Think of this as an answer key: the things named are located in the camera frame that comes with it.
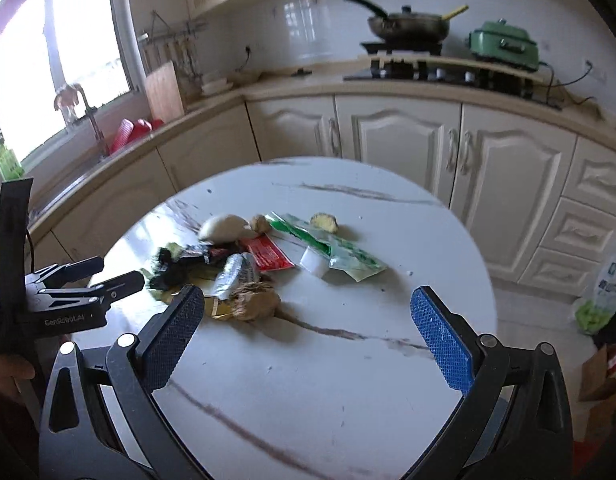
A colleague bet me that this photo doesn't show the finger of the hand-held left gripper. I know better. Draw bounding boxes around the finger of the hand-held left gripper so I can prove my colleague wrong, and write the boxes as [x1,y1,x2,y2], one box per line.
[87,270,145,308]
[32,256,105,289]

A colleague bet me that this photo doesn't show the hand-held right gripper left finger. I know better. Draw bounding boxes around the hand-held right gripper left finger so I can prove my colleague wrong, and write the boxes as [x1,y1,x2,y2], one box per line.
[38,284,206,480]

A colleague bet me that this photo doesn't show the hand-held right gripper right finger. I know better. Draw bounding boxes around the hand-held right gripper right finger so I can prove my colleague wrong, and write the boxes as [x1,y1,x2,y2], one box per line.
[410,286,574,480]

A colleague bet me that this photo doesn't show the yellow wrapper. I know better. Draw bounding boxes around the yellow wrapper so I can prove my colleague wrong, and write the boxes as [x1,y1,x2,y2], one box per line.
[203,296,236,321]

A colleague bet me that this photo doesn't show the black wrapper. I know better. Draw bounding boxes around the black wrapper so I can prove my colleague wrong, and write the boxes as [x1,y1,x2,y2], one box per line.
[147,242,229,292]

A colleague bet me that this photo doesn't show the brown paper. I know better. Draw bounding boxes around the brown paper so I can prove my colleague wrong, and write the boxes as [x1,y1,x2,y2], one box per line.
[229,280,282,323]

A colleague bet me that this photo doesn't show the silver foil wrapper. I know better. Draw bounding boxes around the silver foil wrapper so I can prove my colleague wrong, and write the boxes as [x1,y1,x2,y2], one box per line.
[209,252,261,301]

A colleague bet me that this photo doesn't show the green and white packet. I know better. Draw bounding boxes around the green and white packet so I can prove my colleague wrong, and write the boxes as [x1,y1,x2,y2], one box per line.
[329,239,389,282]

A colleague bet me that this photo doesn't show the long green plastic wrapper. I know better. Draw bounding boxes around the long green plastic wrapper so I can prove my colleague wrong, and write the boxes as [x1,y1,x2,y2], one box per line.
[264,211,341,257]

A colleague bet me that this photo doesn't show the person's left hand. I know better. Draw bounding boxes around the person's left hand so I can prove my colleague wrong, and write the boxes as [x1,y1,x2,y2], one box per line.
[0,347,36,403]

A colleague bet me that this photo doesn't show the white garlic bulb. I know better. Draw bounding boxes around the white garlic bulb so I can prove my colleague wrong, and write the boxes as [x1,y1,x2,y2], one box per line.
[198,213,254,242]

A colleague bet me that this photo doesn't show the red sauce packet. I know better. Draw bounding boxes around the red sauce packet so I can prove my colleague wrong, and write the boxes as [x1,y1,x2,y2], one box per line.
[240,236,295,273]

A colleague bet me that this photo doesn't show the green dish soap bottle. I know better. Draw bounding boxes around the green dish soap bottle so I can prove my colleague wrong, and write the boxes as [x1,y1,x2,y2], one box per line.
[0,132,26,181]

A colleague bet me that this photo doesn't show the metal kitchen faucet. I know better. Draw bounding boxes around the metal kitchen faucet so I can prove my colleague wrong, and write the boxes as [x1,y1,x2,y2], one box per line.
[55,82,109,161]

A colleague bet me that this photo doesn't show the brown cardboard box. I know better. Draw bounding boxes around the brown cardboard box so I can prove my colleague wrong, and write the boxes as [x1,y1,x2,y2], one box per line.
[578,342,616,403]

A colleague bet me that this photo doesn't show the yellow cut ginger piece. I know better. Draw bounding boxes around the yellow cut ginger piece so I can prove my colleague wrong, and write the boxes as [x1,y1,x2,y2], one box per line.
[310,212,340,234]

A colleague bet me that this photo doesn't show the plastic bag of green produce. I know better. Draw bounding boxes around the plastic bag of green produce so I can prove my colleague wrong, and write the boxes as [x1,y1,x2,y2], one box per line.
[570,240,616,336]

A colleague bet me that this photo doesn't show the wooden cutting board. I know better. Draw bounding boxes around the wooden cutting board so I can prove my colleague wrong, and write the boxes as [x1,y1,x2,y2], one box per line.
[144,61,185,123]

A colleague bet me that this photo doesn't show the round white marble table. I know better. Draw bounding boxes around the round white marble table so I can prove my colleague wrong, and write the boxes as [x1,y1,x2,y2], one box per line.
[25,92,616,306]

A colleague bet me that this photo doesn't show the kitchen window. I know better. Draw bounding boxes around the kitchen window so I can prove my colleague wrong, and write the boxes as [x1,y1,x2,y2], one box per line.
[0,0,141,173]

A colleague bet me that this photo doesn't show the stacked white dishes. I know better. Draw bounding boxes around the stacked white dishes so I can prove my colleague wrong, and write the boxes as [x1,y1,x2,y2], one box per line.
[200,72,236,96]

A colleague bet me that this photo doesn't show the black gas hob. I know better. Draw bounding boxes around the black gas hob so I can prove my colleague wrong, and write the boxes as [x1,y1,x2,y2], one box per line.
[343,66,564,111]

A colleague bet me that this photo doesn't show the wooden stove rack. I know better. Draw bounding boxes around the wooden stove rack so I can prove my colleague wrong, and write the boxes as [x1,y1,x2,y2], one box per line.
[370,54,555,88]

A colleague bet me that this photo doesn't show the green electric cooking pot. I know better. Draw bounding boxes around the green electric cooking pot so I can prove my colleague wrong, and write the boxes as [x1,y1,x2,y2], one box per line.
[468,19,541,65]

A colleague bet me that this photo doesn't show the dark wok with lid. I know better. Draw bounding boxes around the dark wok with lid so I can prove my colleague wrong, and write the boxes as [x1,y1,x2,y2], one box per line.
[343,0,451,43]

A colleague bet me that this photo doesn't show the wall utensil rail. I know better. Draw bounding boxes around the wall utensil rail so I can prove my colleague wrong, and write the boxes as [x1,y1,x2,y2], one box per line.
[137,10,210,80]

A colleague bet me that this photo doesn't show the black power cable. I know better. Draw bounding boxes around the black power cable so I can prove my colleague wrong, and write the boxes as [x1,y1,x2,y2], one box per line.
[538,60,596,110]

